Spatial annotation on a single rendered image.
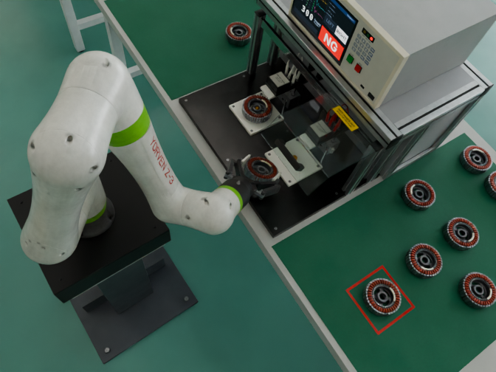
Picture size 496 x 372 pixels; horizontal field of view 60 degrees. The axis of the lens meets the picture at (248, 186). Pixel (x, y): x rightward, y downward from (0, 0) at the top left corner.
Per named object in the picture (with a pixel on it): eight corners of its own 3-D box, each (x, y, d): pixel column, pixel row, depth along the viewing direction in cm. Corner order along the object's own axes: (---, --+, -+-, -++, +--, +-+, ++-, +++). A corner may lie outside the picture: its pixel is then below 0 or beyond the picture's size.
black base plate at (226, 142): (273, 238, 141) (274, 235, 139) (178, 102, 164) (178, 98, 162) (378, 177, 157) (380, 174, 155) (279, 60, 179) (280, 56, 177)
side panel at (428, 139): (384, 180, 157) (425, 128, 129) (378, 173, 158) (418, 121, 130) (436, 149, 166) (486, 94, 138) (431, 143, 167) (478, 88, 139)
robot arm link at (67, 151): (10, 263, 105) (12, 150, 63) (37, 206, 114) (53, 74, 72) (65, 277, 109) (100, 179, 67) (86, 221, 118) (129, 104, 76)
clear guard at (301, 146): (307, 196, 121) (312, 186, 116) (260, 133, 129) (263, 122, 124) (391, 148, 132) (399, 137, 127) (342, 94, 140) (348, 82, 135)
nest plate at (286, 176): (288, 187, 149) (288, 185, 148) (264, 155, 154) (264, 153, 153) (322, 168, 154) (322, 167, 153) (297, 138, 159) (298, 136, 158)
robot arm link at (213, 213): (223, 246, 109) (224, 208, 104) (179, 235, 113) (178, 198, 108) (245, 222, 120) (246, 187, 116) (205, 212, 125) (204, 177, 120)
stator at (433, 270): (403, 244, 145) (407, 240, 142) (435, 248, 146) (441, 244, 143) (406, 277, 140) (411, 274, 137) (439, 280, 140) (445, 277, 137)
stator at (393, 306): (368, 319, 132) (373, 317, 129) (357, 283, 137) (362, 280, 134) (401, 313, 134) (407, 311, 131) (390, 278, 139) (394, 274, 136)
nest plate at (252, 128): (250, 136, 157) (250, 134, 156) (229, 107, 162) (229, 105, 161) (283, 120, 162) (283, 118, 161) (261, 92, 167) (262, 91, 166)
